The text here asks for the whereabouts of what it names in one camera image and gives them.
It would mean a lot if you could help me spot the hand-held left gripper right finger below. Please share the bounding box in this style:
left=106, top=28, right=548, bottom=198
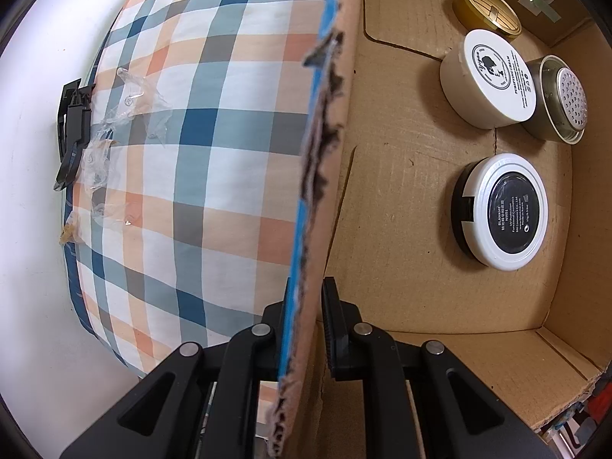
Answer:
left=321, top=276, right=558, bottom=459

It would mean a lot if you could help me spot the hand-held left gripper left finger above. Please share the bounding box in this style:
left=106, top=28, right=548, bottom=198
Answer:
left=60, top=275, right=293, bottom=459

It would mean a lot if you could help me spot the cardboard box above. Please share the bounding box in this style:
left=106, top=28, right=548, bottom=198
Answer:
left=265, top=0, right=605, bottom=459

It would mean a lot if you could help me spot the black and white round compact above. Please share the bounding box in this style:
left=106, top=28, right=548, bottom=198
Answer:
left=451, top=153, right=548, bottom=271

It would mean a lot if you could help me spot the white round jar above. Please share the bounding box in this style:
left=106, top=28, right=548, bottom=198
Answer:
left=439, top=29, right=539, bottom=129

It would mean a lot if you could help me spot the metal tin with perforated lid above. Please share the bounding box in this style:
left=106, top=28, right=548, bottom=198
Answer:
left=520, top=55, right=588, bottom=145

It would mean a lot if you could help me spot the gold round tin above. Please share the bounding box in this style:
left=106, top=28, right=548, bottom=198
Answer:
left=452, top=0, right=523, bottom=41

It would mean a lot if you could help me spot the checked tablecloth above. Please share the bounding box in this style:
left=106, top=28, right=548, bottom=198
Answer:
left=60, top=0, right=335, bottom=378

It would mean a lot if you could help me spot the clear plastic wrap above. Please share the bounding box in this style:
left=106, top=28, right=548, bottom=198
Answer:
left=81, top=67, right=173, bottom=230

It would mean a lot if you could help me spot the black plastic clip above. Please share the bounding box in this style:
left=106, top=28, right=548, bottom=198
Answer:
left=54, top=79, right=96, bottom=192

